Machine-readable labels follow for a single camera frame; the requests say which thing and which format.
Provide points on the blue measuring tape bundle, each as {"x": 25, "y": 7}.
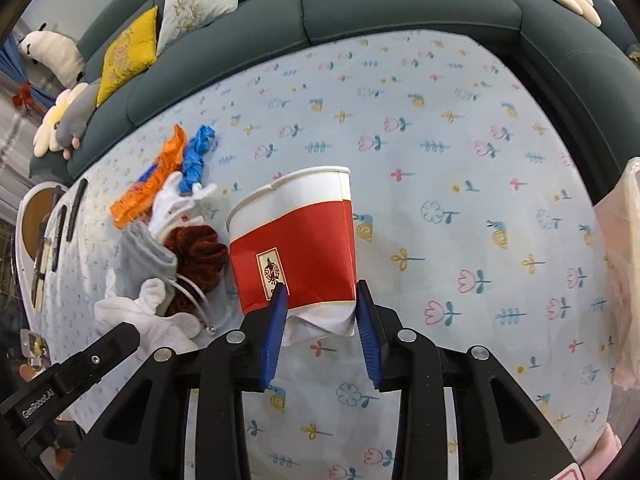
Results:
{"x": 203, "y": 141}

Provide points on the white trash bin with bag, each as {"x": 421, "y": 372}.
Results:
{"x": 618, "y": 220}

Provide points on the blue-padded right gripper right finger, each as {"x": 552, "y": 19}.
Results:
{"x": 501, "y": 433}

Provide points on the grey drawstring pouch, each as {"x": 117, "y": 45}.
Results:
{"x": 141, "y": 258}

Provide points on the pale blue floral cushion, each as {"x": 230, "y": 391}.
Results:
{"x": 197, "y": 2}

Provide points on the teal sectional sofa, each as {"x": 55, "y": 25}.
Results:
{"x": 582, "y": 73}

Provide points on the blue curtain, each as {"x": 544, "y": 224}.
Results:
{"x": 26, "y": 96}

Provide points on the round wooden side table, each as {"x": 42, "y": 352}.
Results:
{"x": 32, "y": 217}

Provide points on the small yellow embroidered cushion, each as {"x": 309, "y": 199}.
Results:
{"x": 130, "y": 54}

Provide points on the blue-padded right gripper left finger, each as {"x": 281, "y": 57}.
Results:
{"x": 142, "y": 432}

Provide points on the grey mouse plush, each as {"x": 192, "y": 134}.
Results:
{"x": 71, "y": 127}

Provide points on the red white paper cup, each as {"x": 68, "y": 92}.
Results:
{"x": 297, "y": 231}

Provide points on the orange plastic snack bag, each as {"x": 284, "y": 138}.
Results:
{"x": 138, "y": 199}

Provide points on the floral light blue tablecloth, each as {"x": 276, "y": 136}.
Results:
{"x": 471, "y": 220}

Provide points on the white long plush toy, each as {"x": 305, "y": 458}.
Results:
{"x": 57, "y": 52}

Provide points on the black remote control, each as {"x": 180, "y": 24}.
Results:
{"x": 82, "y": 186}
{"x": 57, "y": 239}

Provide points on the small daisy cushion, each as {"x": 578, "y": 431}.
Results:
{"x": 45, "y": 136}

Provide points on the dark red velvet pouch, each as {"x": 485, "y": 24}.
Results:
{"x": 201, "y": 257}

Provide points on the white cotton glove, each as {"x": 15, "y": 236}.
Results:
{"x": 176, "y": 332}

